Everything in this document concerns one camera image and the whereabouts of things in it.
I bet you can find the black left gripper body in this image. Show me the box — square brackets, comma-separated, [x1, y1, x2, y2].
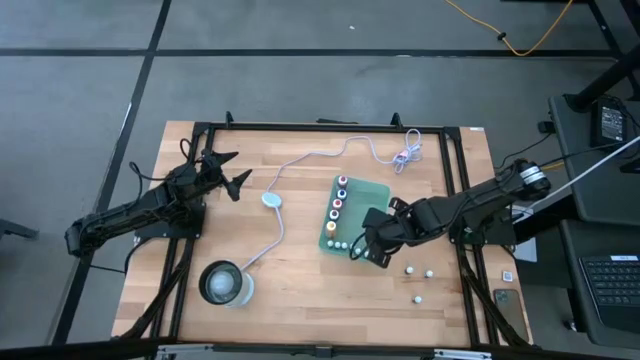
[197, 157, 232, 194]

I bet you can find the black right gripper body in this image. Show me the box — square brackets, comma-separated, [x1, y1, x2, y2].
[363, 219, 409, 270]

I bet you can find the translucent green plastic bin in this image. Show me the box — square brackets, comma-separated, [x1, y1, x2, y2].
[318, 174, 392, 262]

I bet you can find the white paper sheet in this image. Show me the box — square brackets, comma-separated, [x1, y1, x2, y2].
[513, 237, 539, 264]

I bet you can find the dark smartphone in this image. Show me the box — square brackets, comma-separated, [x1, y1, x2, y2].
[493, 288, 531, 344]

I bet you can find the dark desk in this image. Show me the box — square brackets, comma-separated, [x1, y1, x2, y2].
[558, 218, 640, 360]

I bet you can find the grey chair foot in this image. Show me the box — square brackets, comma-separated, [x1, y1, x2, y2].
[0, 218, 40, 242]

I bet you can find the white rod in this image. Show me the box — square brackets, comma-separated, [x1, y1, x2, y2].
[519, 134, 640, 214]

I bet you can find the grey desk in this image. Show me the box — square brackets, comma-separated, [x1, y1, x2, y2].
[547, 93, 640, 227]

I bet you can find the black keyboard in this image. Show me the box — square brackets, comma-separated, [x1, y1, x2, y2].
[578, 253, 640, 335]

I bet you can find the black pole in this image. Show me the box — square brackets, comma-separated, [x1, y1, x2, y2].
[567, 42, 640, 114]

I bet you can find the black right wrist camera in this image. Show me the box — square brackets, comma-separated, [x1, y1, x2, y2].
[362, 206, 396, 231]

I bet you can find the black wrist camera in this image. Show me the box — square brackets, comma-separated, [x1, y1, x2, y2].
[362, 206, 396, 231]
[167, 162, 201, 194]

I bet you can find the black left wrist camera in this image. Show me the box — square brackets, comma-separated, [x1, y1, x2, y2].
[167, 162, 201, 194]

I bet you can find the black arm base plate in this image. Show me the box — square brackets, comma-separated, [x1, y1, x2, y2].
[133, 198, 207, 240]

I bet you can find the white power cable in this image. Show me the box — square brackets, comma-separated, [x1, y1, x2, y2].
[238, 128, 424, 274]

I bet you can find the black aluminium table frame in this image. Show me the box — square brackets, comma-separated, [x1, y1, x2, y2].
[114, 112, 534, 351]

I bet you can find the yellow extension cable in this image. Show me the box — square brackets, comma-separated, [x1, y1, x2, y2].
[443, 0, 575, 58]

